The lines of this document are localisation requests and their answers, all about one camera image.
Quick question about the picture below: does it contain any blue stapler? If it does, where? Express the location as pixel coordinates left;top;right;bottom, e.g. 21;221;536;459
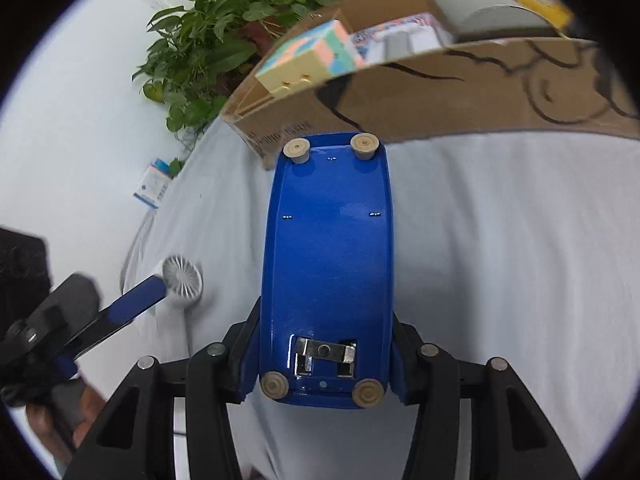
259;132;394;408

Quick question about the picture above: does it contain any pastel rubik cube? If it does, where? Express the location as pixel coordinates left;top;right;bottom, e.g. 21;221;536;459
255;20;366;99

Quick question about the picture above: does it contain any person left hand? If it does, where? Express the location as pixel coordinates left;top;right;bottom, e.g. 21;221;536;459
26;384;106;467

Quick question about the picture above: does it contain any white handheld fan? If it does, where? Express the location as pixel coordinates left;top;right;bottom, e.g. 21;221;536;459
153;255;204;309

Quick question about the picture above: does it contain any blue white small box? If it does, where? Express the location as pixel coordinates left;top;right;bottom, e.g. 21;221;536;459
134;158;172;209

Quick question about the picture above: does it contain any green potted plant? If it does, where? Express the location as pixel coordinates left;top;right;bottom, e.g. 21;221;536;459
132;0;338;152

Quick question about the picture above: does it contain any brown cardboard box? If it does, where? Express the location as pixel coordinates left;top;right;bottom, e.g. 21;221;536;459
219;0;640;172

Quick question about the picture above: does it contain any white flat device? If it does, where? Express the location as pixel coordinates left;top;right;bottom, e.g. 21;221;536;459
367;26;452;64

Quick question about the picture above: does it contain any grey cylinder speaker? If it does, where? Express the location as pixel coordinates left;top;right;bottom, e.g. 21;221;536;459
430;0;558;42

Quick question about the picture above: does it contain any yellow black can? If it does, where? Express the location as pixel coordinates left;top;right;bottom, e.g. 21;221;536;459
516;0;574;37

